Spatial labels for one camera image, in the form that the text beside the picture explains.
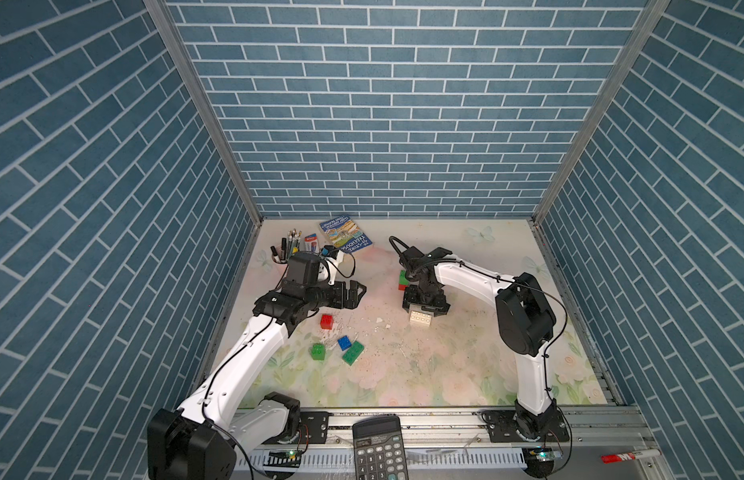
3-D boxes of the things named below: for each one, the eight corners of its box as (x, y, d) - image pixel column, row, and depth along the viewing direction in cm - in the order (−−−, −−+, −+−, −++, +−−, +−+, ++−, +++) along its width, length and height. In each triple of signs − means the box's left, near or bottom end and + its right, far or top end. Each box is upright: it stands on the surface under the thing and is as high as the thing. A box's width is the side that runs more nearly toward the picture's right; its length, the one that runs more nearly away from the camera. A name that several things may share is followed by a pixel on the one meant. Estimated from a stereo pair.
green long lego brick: (341, 359, 87) (341, 356, 85) (355, 342, 90) (355, 339, 89) (351, 366, 86) (350, 364, 84) (365, 348, 89) (364, 346, 87)
